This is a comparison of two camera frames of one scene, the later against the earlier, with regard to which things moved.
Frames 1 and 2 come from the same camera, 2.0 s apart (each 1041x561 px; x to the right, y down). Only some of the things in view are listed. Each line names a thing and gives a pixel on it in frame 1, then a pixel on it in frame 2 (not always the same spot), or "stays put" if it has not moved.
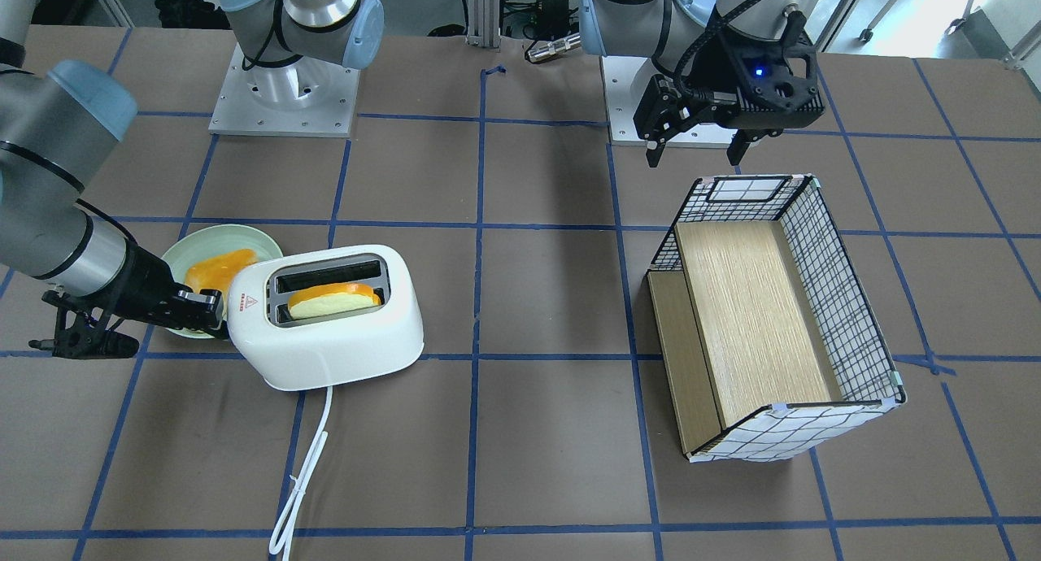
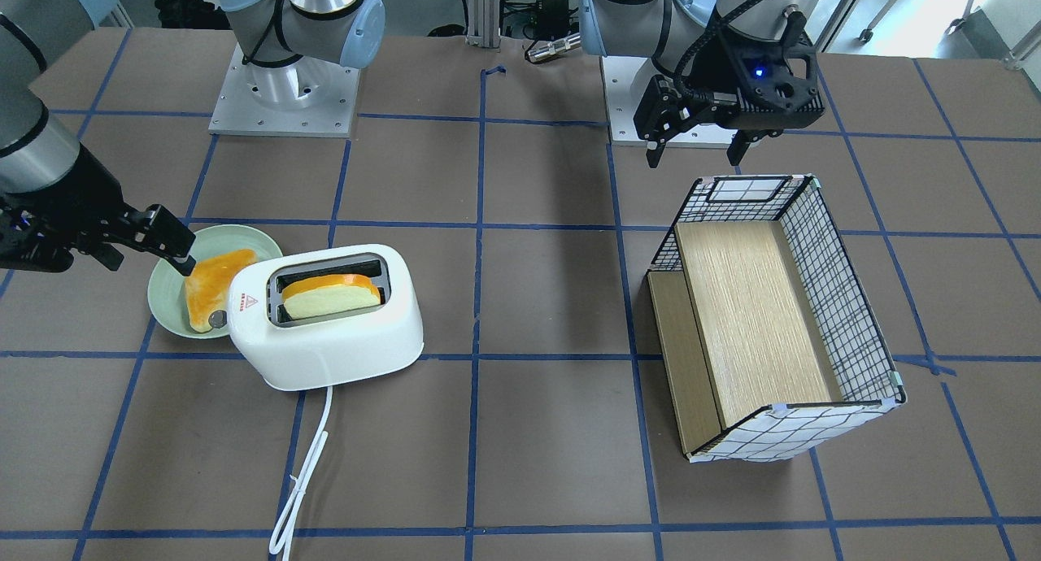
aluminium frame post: [484, 11] stays put
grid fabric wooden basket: [769, 340] stays put
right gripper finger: [205, 303] -> [185, 267]
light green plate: [194, 245] stays put
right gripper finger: [216, 328] -> [107, 254]
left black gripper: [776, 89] stays put
